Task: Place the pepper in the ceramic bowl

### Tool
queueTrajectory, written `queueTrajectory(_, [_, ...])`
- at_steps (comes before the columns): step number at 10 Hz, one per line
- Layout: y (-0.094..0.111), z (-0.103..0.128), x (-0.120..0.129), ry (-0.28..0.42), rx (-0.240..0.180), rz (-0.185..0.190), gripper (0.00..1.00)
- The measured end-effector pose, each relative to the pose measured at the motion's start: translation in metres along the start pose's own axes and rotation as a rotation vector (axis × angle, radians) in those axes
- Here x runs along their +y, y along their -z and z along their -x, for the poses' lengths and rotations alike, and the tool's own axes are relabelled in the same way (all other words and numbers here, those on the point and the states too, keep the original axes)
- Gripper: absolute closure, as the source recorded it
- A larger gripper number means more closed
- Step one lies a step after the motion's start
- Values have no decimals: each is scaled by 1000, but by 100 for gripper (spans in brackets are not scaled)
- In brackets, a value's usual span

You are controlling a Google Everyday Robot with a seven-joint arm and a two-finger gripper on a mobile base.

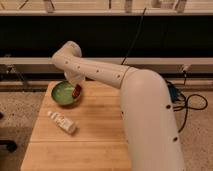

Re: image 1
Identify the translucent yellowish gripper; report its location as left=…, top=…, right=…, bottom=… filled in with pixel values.
left=65, top=72, right=85, bottom=87

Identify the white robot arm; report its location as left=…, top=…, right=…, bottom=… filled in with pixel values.
left=52, top=41, right=186, bottom=171

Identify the green ceramic bowl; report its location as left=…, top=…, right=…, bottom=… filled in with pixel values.
left=51, top=81, right=81, bottom=106

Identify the white plastic bottle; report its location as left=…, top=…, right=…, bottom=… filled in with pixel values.
left=47, top=111, right=77, bottom=134

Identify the wooden table board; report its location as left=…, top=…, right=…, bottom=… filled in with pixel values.
left=21, top=81, right=131, bottom=171

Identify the black chair base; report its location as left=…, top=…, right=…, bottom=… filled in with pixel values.
left=0, top=112, right=18, bottom=152

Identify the blue power adapter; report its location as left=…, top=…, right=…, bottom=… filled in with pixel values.
left=169, top=86, right=178, bottom=102

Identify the black hanging cable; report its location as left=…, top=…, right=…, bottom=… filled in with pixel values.
left=120, top=7, right=147, bottom=66

